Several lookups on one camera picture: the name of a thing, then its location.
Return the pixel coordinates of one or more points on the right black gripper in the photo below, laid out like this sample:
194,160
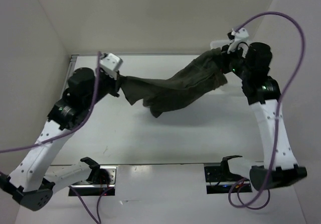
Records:
225,56

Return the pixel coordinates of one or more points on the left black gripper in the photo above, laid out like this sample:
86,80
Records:
114,91

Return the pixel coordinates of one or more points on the olive green shorts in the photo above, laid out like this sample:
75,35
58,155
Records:
199,77

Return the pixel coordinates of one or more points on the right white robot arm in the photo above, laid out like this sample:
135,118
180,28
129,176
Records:
279,167

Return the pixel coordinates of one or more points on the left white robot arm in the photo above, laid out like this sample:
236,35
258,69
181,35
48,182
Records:
31,185

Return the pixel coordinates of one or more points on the white plastic basket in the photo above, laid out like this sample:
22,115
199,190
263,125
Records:
234,86

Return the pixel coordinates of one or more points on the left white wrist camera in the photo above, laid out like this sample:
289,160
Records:
110,64

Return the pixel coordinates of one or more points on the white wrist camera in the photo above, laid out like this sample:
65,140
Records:
236,37
110,64

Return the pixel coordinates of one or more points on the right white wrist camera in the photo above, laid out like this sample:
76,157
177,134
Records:
236,37

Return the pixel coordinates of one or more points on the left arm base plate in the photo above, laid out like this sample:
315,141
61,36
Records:
104,183

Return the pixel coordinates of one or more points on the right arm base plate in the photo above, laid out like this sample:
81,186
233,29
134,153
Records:
216,183

